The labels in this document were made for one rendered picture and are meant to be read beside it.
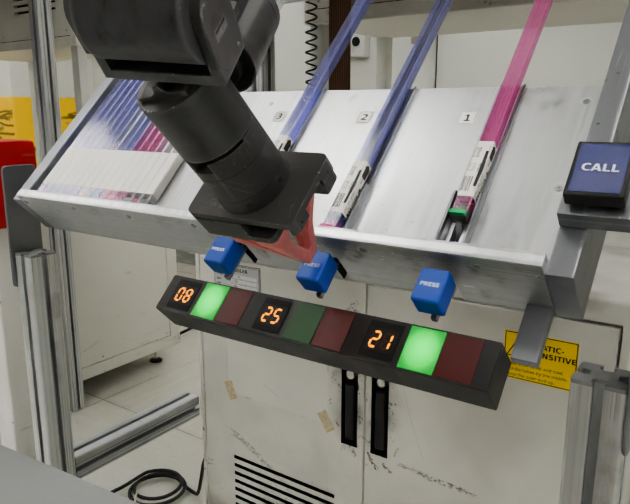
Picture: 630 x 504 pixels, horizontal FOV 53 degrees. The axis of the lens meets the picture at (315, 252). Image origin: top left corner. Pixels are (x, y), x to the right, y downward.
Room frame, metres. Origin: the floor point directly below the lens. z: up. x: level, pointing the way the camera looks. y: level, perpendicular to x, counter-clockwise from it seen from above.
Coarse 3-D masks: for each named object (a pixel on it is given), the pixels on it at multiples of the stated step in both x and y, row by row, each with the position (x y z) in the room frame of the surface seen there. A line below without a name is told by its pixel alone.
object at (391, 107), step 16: (448, 0) 0.73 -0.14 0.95; (432, 16) 0.72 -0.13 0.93; (432, 32) 0.70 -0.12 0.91; (416, 48) 0.69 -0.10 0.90; (416, 64) 0.67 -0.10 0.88; (400, 80) 0.66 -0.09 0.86; (400, 96) 0.65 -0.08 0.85; (384, 112) 0.64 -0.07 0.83; (384, 128) 0.62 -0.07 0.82; (368, 144) 0.61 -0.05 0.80; (368, 160) 0.60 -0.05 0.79; (336, 224) 0.55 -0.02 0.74
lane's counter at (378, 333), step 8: (376, 320) 0.49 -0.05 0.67; (368, 328) 0.49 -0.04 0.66; (376, 328) 0.49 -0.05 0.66; (384, 328) 0.48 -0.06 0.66; (392, 328) 0.48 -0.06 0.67; (400, 328) 0.48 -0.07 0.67; (368, 336) 0.48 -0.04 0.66; (376, 336) 0.48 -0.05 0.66; (384, 336) 0.48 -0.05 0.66; (392, 336) 0.47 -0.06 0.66; (400, 336) 0.47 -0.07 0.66; (368, 344) 0.48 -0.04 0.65; (376, 344) 0.47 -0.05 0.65; (384, 344) 0.47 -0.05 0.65; (392, 344) 0.47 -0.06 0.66; (360, 352) 0.48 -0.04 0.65; (368, 352) 0.47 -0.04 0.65; (376, 352) 0.47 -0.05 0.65; (384, 352) 0.47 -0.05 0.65; (392, 352) 0.46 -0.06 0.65; (384, 360) 0.46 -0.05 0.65
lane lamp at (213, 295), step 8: (208, 288) 0.59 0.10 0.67; (216, 288) 0.59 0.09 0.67; (224, 288) 0.59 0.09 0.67; (200, 296) 0.59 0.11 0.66; (208, 296) 0.59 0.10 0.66; (216, 296) 0.58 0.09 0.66; (224, 296) 0.58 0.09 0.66; (200, 304) 0.58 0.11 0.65; (208, 304) 0.58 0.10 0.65; (216, 304) 0.57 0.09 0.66; (192, 312) 0.58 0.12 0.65; (200, 312) 0.58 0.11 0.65; (208, 312) 0.57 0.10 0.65; (216, 312) 0.57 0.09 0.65
